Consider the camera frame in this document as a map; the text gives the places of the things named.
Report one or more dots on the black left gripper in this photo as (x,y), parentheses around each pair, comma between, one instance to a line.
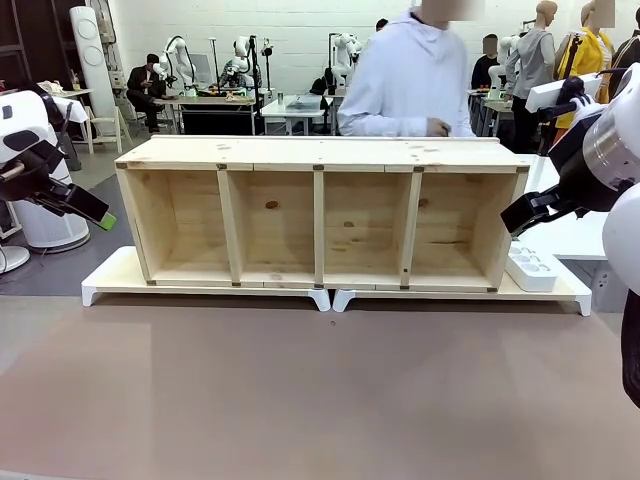
(35,172)

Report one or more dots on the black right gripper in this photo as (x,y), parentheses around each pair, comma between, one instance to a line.
(572,160)

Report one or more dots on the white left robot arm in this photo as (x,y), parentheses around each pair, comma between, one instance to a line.
(20,112)

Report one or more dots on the person's right forearm white sleeve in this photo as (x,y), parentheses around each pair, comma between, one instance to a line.
(380,125)

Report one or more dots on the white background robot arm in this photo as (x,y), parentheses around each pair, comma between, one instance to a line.
(345,57)
(502,65)
(180,62)
(240,60)

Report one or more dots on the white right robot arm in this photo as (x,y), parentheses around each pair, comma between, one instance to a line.
(622,150)

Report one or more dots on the person's right hand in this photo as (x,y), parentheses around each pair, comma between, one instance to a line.
(441,128)

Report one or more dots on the white side table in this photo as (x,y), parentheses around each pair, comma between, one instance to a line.
(565,235)

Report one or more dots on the white power strip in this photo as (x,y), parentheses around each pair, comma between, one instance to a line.
(532,270)

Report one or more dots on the white round fan base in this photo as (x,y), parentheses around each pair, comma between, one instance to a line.
(12,257)

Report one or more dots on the white wooden chair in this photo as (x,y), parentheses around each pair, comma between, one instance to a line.
(107,127)

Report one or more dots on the wooden riser with white legs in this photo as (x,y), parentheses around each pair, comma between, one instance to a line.
(125,280)
(560,292)

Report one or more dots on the table with white cloth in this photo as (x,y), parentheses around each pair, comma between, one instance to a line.
(75,112)

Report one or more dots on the white flat board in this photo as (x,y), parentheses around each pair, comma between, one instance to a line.
(550,95)

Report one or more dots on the person in black jacket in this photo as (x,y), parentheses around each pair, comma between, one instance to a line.
(145,85)

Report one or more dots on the white tower air conditioner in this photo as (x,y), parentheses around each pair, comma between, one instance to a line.
(92,60)

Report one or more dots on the mannequin in grey hoodie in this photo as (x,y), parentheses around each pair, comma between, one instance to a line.
(532,60)

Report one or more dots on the person in black sweater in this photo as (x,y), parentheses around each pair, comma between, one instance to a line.
(485,65)

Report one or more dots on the black tripod with orange parts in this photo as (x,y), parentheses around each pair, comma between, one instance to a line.
(576,55)

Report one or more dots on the mannequin in yellow jacket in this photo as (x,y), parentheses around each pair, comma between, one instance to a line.
(595,55)

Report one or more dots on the mannequin in brown jacket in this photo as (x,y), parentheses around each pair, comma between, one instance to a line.
(627,55)

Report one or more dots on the person in white hoodie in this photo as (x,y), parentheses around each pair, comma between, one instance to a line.
(410,70)

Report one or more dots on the four-bay pine wood shelf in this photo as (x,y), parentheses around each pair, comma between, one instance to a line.
(320,150)

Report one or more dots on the white background table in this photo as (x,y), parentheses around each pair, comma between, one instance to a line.
(295,112)

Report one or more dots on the black frame work table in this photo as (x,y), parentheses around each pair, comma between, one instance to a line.
(215,112)

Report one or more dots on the black camera stand pole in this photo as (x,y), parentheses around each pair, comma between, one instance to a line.
(255,85)

